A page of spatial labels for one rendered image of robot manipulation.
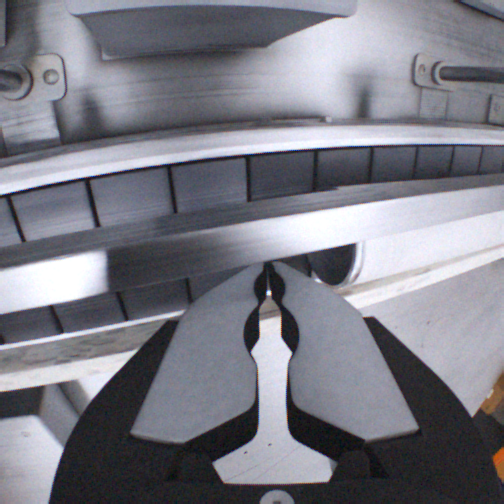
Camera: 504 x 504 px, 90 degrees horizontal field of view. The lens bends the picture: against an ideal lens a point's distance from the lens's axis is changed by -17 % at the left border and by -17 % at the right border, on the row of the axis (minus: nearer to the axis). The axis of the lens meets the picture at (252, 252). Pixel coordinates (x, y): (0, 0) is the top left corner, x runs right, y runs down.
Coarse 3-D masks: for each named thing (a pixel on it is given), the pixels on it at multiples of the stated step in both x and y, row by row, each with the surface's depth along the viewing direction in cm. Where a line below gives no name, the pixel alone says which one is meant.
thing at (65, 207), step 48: (432, 144) 22; (480, 144) 24; (48, 192) 12; (96, 192) 13; (144, 192) 14; (192, 192) 14; (240, 192) 15; (288, 192) 16; (0, 240) 12; (144, 288) 16; (192, 288) 17; (0, 336) 14; (48, 336) 15
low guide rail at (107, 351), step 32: (480, 256) 20; (352, 288) 17; (384, 288) 17; (416, 288) 18; (160, 320) 15; (0, 352) 13; (32, 352) 13; (64, 352) 13; (96, 352) 13; (128, 352) 13; (0, 384) 12; (32, 384) 12
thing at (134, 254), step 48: (336, 192) 9; (384, 192) 9; (432, 192) 9; (480, 192) 9; (48, 240) 7; (96, 240) 6; (144, 240) 6; (192, 240) 7; (240, 240) 7; (288, 240) 7; (336, 240) 8; (0, 288) 6; (48, 288) 6; (96, 288) 6
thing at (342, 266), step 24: (312, 192) 15; (480, 216) 15; (384, 240) 13; (408, 240) 14; (432, 240) 14; (456, 240) 15; (480, 240) 16; (312, 264) 17; (336, 264) 15; (360, 264) 13; (384, 264) 14; (408, 264) 14; (336, 288) 15
